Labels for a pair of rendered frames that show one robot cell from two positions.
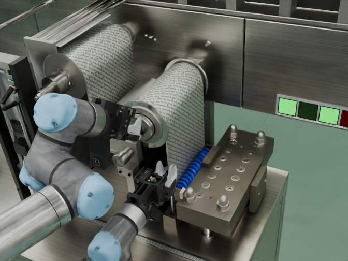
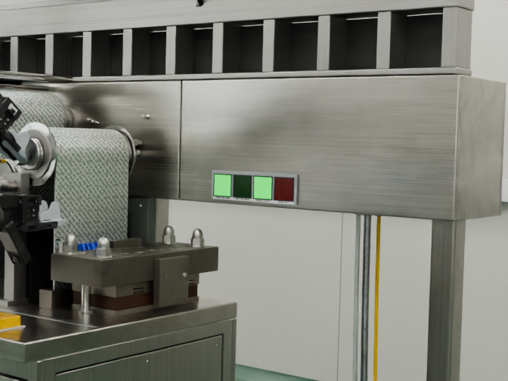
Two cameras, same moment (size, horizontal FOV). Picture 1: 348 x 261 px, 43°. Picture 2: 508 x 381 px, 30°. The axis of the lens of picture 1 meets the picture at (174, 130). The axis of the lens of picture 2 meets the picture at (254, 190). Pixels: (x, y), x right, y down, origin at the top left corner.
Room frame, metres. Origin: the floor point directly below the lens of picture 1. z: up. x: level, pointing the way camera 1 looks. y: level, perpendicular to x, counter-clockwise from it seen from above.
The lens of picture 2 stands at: (-1.17, -0.69, 1.29)
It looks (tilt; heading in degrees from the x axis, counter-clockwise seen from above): 3 degrees down; 7
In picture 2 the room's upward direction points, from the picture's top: 2 degrees clockwise
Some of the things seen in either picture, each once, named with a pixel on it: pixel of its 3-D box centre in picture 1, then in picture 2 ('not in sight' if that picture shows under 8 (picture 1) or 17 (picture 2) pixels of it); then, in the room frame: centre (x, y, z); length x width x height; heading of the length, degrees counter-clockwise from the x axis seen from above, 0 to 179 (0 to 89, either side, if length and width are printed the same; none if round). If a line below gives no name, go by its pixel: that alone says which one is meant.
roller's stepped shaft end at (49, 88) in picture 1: (43, 93); not in sight; (1.01, 0.34, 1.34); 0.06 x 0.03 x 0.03; 150
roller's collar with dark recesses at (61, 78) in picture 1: (57, 83); not in sight; (1.06, 0.31, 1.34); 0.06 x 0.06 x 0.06; 60
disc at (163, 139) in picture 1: (143, 124); (35, 153); (0.96, 0.08, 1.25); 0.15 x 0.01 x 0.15; 60
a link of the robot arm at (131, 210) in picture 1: (129, 217); not in sight; (0.76, 0.13, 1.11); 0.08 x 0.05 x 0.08; 60
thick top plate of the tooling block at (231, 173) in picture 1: (229, 175); (138, 262); (1.01, -0.16, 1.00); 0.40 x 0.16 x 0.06; 150
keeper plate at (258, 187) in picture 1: (259, 189); (171, 280); (0.97, -0.25, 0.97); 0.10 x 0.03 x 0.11; 150
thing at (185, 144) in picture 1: (187, 144); (92, 212); (1.03, -0.04, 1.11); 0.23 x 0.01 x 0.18; 150
